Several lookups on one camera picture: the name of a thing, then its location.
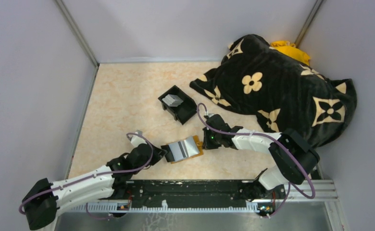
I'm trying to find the yellow cloth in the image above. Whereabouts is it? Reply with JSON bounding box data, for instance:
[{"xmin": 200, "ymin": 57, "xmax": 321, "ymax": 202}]
[{"xmin": 270, "ymin": 40, "xmax": 311, "ymax": 65}]

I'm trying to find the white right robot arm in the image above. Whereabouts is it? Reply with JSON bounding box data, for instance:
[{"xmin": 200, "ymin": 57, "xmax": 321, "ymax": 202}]
[{"xmin": 203, "ymin": 114, "xmax": 320, "ymax": 198}]

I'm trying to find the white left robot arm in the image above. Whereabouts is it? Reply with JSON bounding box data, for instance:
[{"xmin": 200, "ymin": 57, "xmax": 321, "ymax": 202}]
[{"xmin": 19, "ymin": 143, "xmax": 169, "ymax": 231}]

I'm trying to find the stack of white cards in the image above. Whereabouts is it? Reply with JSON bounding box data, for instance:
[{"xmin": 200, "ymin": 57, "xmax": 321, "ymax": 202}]
[{"xmin": 162, "ymin": 94, "xmax": 183, "ymax": 107}]

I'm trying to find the black plastic card box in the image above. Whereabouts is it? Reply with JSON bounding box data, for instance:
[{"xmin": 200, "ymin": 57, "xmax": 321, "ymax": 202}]
[{"xmin": 158, "ymin": 85, "xmax": 197, "ymax": 125}]

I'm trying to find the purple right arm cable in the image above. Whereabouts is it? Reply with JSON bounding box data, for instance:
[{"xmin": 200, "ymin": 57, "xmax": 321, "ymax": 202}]
[{"xmin": 196, "ymin": 103, "xmax": 316, "ymax": 219}]

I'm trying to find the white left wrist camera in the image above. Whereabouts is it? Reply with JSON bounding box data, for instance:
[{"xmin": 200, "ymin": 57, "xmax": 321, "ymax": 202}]
[{"xmin": 128, "ymin": 130, "xmax": 147, "ymax": 147}]

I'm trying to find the black flower-pattern blanket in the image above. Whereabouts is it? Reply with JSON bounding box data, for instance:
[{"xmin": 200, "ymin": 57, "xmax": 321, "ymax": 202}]
[{"xmin": 190, "ymin": 34, "xmax": 357, "ymax": 147}]

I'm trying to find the white card with black stripe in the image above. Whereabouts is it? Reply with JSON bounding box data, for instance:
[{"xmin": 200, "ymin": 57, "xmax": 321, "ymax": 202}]
[{"xmin": 168, "ymin": 140, "xmax": 189, "ymax": 162}]

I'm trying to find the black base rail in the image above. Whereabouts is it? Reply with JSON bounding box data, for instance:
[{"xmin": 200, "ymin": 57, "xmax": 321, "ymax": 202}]
[{"xmin": 60, "ymin": 178, "xmax": 339, "ymax": 220}]

